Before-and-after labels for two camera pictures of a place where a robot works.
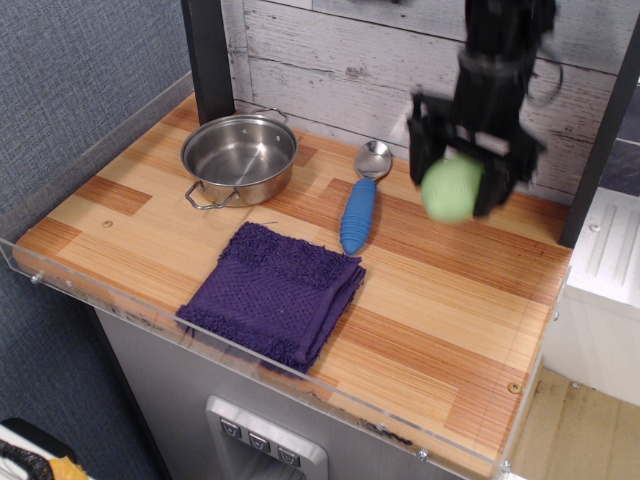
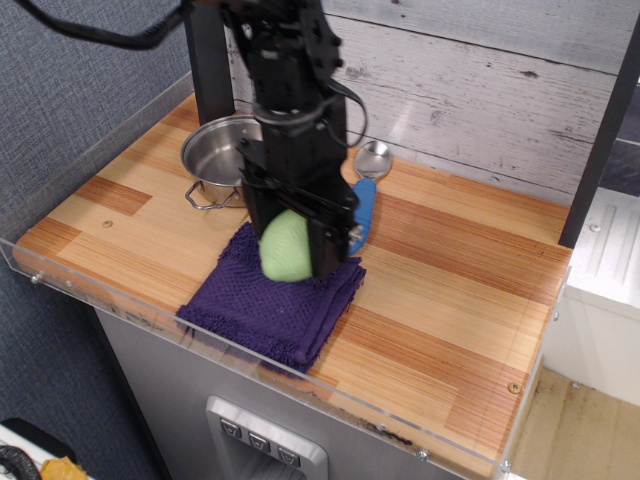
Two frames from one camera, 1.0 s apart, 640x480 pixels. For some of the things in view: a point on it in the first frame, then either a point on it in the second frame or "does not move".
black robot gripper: [488, 98] -> [297, 159]
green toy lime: [451, 189] -> [285, 247]
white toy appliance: [593, 335] does not move
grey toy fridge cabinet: [212, 413] does not move
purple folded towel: [274, 297] does not move
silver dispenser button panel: [257, 448] does not move
